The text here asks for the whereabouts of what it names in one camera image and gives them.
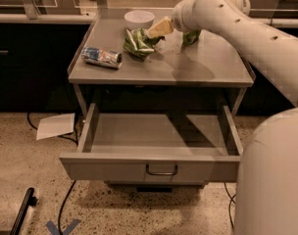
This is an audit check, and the blue tape cross mark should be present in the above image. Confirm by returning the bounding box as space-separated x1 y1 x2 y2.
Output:
45 218 82 235

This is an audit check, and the white paper sheet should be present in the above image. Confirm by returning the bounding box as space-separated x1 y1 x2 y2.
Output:
36 114 75 140

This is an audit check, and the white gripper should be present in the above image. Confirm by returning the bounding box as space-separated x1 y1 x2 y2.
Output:
145 0 196 38

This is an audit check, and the black drawer handle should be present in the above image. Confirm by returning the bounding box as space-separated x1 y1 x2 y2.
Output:
145 164 178 176

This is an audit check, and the black cable left floor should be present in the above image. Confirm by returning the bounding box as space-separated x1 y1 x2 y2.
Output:
26 112 79 235

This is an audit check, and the dark counter left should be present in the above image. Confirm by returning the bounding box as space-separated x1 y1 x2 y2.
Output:
0 23 88 112

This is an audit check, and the white bowl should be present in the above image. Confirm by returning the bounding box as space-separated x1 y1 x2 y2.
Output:
124 10 155 30

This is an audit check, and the black cable floor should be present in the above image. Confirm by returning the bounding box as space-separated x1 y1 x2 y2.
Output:
223 181 237 230
26 112 79 235

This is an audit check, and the open grey top drawer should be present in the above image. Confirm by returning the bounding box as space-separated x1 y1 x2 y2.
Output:
60 104 243 185

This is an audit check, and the black bar bottom left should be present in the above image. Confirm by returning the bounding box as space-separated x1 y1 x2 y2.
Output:
10 187 37 235

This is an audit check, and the blue silver crushed can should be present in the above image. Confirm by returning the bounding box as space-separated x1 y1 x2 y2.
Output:
80 47 123 69

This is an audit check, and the grey metal cabinet table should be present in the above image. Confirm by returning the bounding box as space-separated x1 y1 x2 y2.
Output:
67 7 257 188

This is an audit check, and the tall green chip bag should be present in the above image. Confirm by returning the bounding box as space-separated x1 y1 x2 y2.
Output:
182 30 201 46

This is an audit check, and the black cable right floor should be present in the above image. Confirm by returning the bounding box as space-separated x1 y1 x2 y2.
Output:
223 181 237 230

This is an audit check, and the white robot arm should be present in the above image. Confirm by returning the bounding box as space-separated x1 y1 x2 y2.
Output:
149 0 298 235

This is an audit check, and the green jalapeno chip bag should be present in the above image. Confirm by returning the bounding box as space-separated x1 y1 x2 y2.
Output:
124 28 165 61

